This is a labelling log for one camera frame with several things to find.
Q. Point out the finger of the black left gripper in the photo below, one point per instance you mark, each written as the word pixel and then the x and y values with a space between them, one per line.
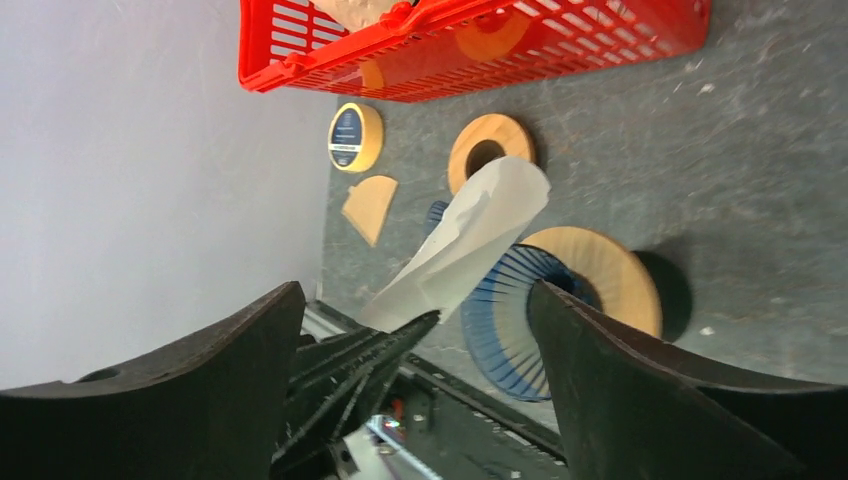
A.
pixel 311 444
pixel 328 369

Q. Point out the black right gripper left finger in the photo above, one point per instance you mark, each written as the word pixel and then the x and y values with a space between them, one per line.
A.
pixel 206 406

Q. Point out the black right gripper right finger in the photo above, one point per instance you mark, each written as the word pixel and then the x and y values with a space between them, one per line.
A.
pixel 633 406

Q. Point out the blue ribbed dripper cone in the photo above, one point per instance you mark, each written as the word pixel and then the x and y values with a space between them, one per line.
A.
pixel 434 216
pixel 495 323

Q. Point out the white paper coffee filter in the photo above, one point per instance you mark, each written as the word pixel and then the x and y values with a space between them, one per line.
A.
pixel 487 215

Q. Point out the brown cardboard piece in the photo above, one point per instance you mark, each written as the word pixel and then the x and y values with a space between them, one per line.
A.
pixel 368 204

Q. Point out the red plastic shopping basket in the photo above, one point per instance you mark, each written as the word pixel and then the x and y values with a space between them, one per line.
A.
pixel 427 50

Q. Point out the beige paper roll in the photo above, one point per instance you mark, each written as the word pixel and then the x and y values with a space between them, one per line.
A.
pixel 355 15

